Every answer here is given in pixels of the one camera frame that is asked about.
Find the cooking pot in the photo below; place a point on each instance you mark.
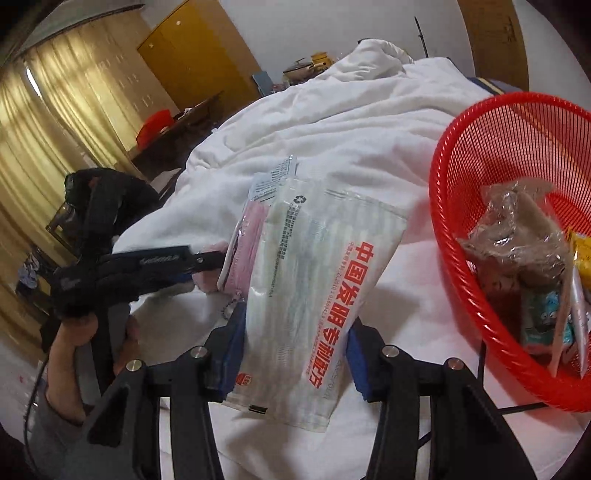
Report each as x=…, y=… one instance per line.
x=298, y=71

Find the brown wooden door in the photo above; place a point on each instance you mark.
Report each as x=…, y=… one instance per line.
x=494, y=41

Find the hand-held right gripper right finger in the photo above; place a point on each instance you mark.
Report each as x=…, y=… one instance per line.
x=361, y=364

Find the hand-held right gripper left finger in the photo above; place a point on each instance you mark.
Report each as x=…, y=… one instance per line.
x=233, y=348

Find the blue patterned packet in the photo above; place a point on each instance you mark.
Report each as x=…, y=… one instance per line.
x=540, y=318

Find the blue bed sheet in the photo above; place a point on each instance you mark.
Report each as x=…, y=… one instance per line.
x=487, y=85

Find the person's left hand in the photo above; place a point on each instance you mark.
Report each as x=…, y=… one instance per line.
x=71, y=350

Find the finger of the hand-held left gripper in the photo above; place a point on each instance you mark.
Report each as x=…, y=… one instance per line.
x=157, y=261
x=182, y=278

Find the pink mask packet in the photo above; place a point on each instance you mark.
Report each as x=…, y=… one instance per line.
x=249, y=235

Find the silver hand cream tube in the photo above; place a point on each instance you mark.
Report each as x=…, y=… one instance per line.
x=570, y=304

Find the beige curtain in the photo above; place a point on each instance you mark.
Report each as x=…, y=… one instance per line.
x=60, y=115

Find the yellow crinkled packet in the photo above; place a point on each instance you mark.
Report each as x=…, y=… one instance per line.
x=582, y=251

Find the yellow box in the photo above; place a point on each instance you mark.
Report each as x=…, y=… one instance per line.
x=322, y=60

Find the yellow wooden wardrobe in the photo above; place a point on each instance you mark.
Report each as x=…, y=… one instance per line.
x=198, y=55

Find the person's left forearm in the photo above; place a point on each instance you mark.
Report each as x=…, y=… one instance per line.
x=53, y=438

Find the white red-print mask packet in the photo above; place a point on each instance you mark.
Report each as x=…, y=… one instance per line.
x=314, y=277

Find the red bag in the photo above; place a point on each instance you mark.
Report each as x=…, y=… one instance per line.
x=154, y=124

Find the grey plush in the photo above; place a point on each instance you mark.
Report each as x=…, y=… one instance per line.
x=517, y=230

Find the black pole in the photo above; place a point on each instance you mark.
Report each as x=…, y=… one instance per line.
x=421, y=39

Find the red plastic mesh basket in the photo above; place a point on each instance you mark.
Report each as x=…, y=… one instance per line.
x=485, y=152

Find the white blanket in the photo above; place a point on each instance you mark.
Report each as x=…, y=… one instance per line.
x=346, y=129

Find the dark wooden desk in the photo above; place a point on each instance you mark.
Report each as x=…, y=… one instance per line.
x=184, y=129

